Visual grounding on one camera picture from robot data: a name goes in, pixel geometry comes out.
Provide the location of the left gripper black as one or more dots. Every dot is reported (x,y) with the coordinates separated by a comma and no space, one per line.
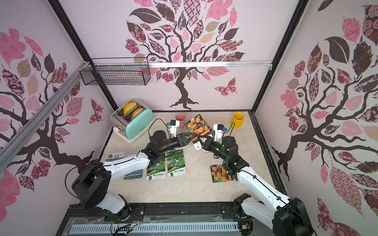
(181,139)

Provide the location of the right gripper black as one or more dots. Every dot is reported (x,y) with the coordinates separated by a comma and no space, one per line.
(205,141)

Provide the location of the marigold seed packet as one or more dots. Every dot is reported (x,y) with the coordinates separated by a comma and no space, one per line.
(219,174)
(198,126)

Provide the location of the green gourd packet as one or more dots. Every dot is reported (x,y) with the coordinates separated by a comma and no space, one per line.
(156,172)
(175,163)

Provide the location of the green gourd packet front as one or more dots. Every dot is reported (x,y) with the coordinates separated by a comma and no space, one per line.
(156,172)

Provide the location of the lavender seed packet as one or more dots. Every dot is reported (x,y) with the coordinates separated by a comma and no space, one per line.
(134,175)
(115,156)

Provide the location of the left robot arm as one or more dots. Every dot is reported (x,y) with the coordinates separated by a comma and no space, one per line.
(91,186)

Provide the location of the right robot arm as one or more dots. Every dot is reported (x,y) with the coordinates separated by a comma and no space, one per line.
(283,215)

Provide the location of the pink cup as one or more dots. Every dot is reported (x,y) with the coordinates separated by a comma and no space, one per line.
(181,118)

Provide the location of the yellow mug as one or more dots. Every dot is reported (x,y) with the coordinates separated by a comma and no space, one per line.
(238,119)

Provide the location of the mint green toaster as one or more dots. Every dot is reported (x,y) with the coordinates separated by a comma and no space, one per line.
(131,120)

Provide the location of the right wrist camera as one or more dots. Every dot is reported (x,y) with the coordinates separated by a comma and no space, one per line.
(219,130)

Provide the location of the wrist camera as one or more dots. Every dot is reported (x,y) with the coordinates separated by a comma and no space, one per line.
(219,130)
(173,125)

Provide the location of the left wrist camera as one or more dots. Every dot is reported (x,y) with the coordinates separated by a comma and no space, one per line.
(173,125)

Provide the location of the aluminium rail rear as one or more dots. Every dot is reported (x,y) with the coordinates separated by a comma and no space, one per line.
(193,64)

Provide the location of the aluminium rail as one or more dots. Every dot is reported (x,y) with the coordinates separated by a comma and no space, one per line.
(12,148)
(193,64)

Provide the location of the black wire basket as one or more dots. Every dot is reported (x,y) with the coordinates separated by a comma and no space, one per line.
(117,71)

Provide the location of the white slotted cable duct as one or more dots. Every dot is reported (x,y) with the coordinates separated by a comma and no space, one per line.
(151,228)

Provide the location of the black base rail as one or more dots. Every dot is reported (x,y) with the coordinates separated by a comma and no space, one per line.
(145,211)

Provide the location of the aluminium rail left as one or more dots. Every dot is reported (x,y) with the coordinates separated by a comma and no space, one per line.
(12,148)

